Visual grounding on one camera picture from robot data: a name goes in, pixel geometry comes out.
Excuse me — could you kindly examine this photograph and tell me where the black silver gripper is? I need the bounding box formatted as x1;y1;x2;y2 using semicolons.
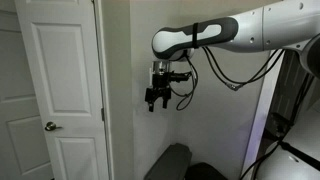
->
144;60;174;113

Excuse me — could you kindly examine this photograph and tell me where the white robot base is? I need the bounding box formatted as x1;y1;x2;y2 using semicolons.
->
255;145;320;180

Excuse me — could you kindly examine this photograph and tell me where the black rounded object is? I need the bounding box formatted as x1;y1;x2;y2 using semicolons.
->
184;162;230;180

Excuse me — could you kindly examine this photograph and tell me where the metal door knob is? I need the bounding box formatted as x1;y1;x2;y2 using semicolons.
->
44;121;64;132

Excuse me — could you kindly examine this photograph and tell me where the white panelled closet door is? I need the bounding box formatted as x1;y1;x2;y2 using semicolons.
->
0;9;54;180

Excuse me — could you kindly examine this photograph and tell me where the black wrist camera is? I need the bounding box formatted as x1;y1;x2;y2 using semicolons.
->
171;70;194;84

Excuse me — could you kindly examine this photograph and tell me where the black looped wrist cable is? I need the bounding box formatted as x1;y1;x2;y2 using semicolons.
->
168;55;200;112

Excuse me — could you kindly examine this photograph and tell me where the black hanging arm cable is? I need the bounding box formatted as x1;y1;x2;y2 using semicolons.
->
202;46;286;92
205;46;281;86

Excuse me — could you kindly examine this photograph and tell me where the black strap on arm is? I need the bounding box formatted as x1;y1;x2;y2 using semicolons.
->
191;22;200;50

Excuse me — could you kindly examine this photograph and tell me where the black base cable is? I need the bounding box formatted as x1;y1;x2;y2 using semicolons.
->
239;139;320;180

